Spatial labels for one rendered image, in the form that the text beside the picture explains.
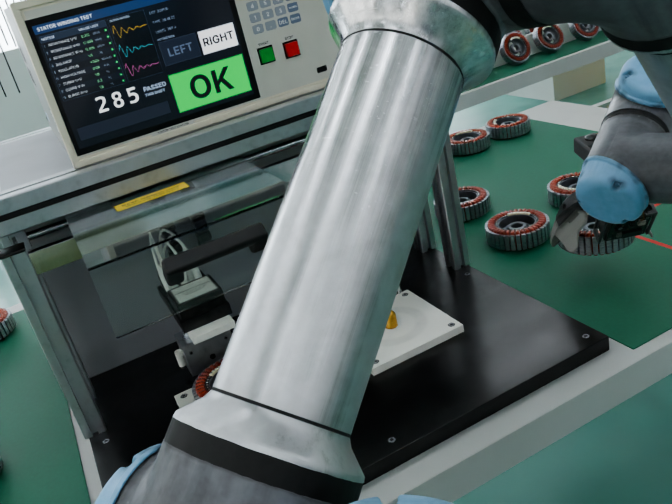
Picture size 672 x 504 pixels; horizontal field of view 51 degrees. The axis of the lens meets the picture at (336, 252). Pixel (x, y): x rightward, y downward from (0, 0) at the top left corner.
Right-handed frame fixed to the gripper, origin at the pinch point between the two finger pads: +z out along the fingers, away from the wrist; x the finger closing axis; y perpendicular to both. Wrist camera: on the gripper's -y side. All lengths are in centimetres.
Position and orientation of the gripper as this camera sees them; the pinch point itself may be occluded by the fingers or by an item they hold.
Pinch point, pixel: (593, 232)
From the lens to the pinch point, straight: 114.6
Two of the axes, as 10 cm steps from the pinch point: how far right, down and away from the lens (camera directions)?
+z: 1.3, 5.3, 8.4
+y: 1.5, 8.2, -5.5
